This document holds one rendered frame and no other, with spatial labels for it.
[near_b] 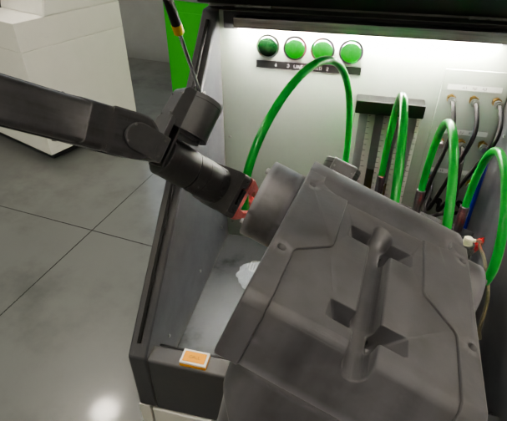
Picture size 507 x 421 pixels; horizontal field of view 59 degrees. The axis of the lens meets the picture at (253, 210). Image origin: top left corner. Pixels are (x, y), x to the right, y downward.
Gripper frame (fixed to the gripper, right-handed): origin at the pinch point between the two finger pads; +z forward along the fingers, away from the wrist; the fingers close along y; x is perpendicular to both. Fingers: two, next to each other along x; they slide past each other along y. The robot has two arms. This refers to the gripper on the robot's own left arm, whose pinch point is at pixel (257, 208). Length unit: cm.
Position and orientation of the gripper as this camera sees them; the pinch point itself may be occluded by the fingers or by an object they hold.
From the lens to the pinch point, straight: 73.4
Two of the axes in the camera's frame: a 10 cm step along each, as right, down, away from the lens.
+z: 6.7, 3.8, 6.4
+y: -5.8, -2.8, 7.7
